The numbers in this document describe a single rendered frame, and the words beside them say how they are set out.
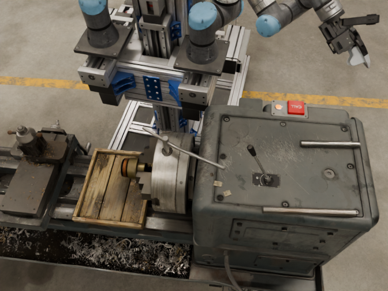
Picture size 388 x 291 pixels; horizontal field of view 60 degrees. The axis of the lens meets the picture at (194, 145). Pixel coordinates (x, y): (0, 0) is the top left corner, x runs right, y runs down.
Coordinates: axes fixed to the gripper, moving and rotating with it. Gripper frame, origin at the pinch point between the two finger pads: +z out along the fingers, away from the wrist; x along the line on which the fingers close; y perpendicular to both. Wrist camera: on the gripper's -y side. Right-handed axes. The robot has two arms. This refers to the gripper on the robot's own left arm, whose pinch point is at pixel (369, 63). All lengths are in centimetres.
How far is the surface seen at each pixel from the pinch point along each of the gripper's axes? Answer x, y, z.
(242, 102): -6.7, 42.4, -11.7
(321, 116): -4.8, 21.2, 8.8
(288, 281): -19, 72, 74
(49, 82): -167, 190, -104
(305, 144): 7.3, 31.4, 10.6
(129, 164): 4, 91, -17
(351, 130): -1.3, 15.5, 17.7
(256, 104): -6.5, 38.5, -8.0
